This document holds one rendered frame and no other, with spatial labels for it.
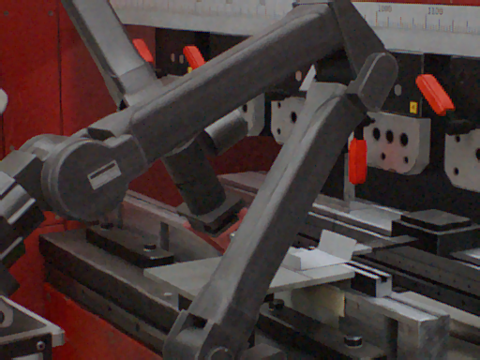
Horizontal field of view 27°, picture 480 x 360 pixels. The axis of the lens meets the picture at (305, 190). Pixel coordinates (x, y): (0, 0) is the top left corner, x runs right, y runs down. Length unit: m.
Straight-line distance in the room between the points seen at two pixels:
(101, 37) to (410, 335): 0.60
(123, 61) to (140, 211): 0.72
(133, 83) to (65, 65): 0.87
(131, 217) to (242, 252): 1.03
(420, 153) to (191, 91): 0.41
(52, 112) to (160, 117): 1.24
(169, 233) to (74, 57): 0.49
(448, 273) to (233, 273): 0.70
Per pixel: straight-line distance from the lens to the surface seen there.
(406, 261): 1.84
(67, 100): 2.28
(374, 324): 1.50
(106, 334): 2.05
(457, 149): 1.30
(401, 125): 1.38
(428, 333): 1.44
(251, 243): 1.13
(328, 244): 1.63
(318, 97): 1.19
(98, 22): 1.45
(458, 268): 1.74
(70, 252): 2.15
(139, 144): 1.00
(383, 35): 1.41
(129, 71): 1.42
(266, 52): 1.11
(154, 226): 2.06
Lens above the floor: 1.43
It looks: 12 degrees down
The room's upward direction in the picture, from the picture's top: 1 degrees clockwise
